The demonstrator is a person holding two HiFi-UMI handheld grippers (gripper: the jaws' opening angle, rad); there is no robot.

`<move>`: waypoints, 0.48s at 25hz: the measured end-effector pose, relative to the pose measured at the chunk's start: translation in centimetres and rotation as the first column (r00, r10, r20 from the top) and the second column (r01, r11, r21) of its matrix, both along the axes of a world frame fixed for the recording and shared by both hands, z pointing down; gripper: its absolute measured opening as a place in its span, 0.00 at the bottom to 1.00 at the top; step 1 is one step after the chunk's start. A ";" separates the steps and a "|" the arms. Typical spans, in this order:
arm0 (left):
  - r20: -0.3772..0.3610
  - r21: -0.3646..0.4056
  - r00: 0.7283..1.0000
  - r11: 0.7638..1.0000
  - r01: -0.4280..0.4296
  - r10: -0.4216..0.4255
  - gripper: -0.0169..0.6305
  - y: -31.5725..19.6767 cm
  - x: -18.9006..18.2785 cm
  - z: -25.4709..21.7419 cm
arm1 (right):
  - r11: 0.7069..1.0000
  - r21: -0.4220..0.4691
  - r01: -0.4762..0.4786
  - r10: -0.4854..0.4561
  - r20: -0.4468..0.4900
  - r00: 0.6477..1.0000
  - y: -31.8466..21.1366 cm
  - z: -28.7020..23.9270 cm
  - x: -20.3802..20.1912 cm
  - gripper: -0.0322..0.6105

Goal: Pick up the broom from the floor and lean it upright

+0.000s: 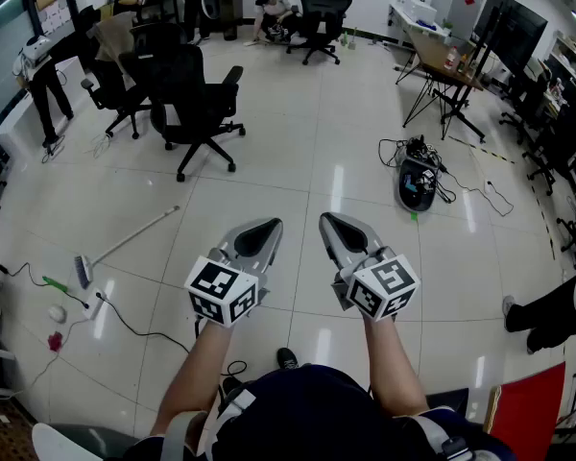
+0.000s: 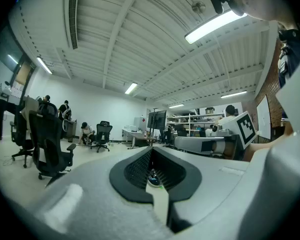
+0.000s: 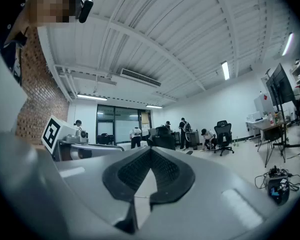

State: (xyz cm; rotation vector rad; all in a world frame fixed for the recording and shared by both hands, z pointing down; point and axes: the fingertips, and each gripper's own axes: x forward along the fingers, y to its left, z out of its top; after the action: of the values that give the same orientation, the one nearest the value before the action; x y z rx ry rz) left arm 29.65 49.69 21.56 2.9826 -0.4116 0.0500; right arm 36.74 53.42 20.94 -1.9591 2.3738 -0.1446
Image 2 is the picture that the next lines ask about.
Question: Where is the round ceiling fan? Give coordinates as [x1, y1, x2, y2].
[191, 0, 207, 15]

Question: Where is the person's head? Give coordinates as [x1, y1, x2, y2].
[221, 0, 300, 25]

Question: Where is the beige jacket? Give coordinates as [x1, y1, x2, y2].
[21, 95, 40, 133]

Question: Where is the dark small cabinet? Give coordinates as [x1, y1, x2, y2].
[65, 119, 78, 143]

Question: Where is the white storage shelf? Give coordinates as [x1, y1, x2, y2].
[165, 112, 226, 138]

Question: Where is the black mesh office chair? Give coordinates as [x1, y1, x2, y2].
[90, 120, 114, 153]
[28, 101, 77, 181]
[9, 103, 36, 169]

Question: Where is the white ceiling air vent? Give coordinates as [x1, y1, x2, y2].
[63, 0, 80, 51]

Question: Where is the black head-worn camera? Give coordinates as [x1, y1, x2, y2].
[207, 0, 248, 17]

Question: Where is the person's right forearm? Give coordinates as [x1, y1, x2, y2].
[243, 131, 294, 163]

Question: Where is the white desk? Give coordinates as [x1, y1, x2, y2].
[121, 128, 149, 150]

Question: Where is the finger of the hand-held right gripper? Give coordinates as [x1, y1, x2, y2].
[174, 135, 226, 157]

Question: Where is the black monitor on stand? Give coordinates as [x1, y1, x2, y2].
[146, 107, 168, 145]

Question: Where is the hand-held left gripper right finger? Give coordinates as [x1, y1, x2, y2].
[151, 145, 252, 235]

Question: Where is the person's dark shirt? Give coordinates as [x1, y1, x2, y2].
[277, 28, 300, 89]

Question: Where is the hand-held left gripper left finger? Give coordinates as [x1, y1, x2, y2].
[4, 145, 171, 240]

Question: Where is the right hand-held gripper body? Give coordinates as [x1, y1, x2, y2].
[201, 110, 258, 160]

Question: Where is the white whiteboard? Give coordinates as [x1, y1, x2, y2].
[255, 93, 272, 141]

